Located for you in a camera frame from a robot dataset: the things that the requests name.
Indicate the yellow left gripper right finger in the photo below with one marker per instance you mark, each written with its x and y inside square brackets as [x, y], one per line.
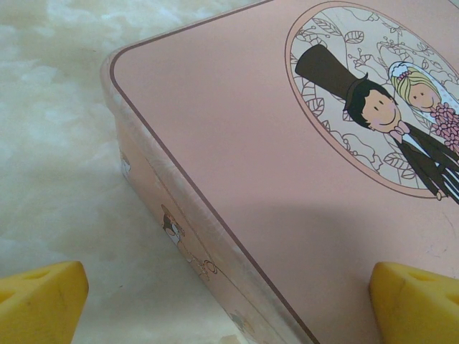
[416, 311]

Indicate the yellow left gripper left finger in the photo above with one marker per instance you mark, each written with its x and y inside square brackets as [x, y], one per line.
[39, 308]

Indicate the pink wedding couple tin box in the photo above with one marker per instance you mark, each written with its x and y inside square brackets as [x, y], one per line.
[251, 143]

